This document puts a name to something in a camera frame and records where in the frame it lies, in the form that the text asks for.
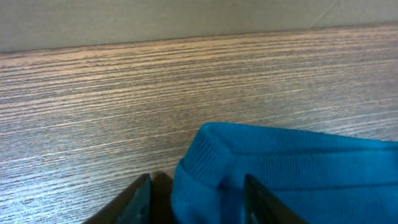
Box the blue polo shirt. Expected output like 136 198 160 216
171 123 397 223

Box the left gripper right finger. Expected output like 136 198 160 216
243 174 306 224

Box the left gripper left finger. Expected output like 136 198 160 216
83 174 152 224

